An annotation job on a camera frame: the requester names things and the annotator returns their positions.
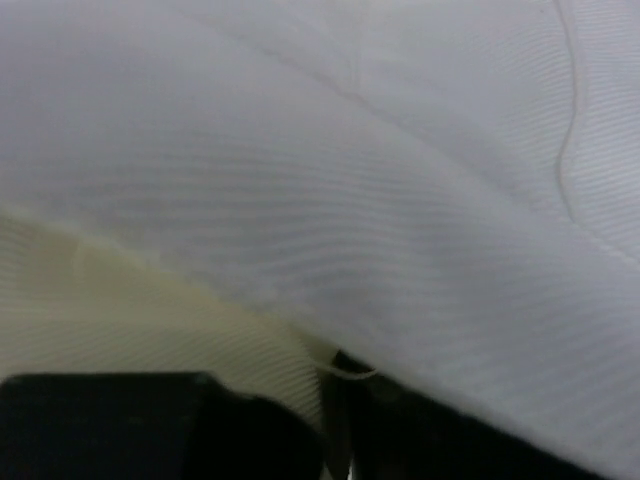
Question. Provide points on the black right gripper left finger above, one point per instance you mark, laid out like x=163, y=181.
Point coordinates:
x=149, y=426

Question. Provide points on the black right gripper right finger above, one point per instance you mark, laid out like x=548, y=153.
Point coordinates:
x=395, y=433

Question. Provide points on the white skirt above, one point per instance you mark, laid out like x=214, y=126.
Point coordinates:
x=446, y=190

